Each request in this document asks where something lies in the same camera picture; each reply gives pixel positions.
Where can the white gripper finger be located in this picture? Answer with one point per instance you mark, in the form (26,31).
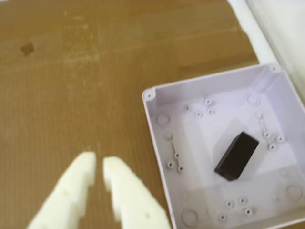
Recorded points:
(69,195)
(133,198)

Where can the black rectangular block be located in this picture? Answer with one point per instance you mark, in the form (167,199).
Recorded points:
(238,157)

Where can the pale grey plastic box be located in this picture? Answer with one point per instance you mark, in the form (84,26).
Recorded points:
(202,124)

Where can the brown cardboard sheet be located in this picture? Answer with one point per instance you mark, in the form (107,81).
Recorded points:
(71,95)

